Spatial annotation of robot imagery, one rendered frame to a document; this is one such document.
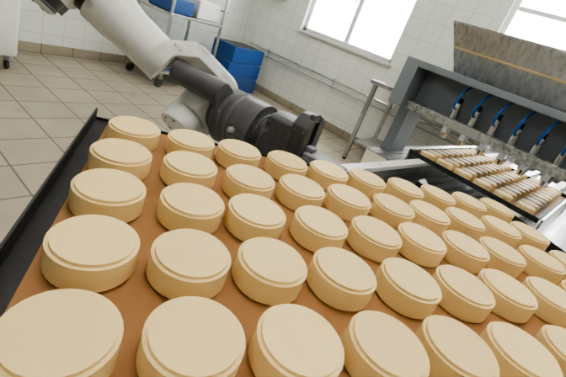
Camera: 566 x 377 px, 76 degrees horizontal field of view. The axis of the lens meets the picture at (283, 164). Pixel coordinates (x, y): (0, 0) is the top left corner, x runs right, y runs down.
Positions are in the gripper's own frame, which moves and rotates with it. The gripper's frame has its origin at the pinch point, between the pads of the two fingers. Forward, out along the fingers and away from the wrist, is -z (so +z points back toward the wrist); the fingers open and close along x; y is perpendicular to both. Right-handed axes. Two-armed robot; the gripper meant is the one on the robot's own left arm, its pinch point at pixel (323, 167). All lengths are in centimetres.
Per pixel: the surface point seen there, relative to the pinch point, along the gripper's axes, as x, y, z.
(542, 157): 4, 79, -34
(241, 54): -50, 356, 270
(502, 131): 6, 82, -22
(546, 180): 0, 74, -37
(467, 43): 26, 84, -1
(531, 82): 22, 80, -22
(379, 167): -10.5, 46.7, 0.4
